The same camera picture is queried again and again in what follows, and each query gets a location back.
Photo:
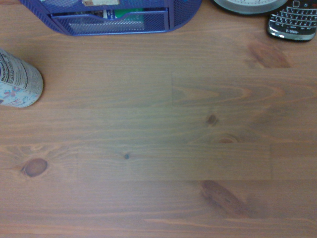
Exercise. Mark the white printed drink can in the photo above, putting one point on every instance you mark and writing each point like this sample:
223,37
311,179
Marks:
17,79

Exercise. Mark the blue mesh desk organizer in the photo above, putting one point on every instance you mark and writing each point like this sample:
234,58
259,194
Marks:
183,15

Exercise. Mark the green and blue packet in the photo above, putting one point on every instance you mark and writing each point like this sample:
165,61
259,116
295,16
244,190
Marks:
121,15

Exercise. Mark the beige item in organizer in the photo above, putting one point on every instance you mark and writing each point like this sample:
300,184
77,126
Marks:
100,2

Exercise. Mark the round silver rimmed clock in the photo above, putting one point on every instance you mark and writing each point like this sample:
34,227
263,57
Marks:
247,6

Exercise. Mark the black keypad mobile phone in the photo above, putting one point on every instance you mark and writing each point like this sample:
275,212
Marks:
292,22

